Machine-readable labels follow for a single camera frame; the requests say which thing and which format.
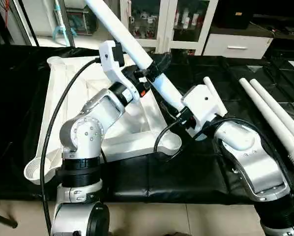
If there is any white glass door cabinet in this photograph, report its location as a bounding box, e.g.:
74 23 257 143
120 0 219 55

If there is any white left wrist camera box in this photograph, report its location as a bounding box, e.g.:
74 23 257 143
99 40 138 101

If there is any white drawer cabinet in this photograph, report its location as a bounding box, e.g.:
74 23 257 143
213 0 294 62

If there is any blue frame trolley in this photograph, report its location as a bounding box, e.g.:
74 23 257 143
54 0 96 45

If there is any white drawer unit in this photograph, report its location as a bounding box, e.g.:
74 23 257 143
202 33 274 59

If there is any white plastic table leg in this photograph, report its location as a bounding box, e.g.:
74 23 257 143
249 79 294 148
204 76 227 116
239 77 294 169
86 0 206 115

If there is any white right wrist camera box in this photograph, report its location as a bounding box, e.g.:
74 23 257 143
181 85 226 141

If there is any black work mat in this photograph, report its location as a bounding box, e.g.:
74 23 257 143
0 44 294 202

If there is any white plastic table top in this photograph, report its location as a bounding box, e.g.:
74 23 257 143
23 56 182 185

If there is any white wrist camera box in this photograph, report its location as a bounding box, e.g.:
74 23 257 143
99 40 138 101
181 85 226 141

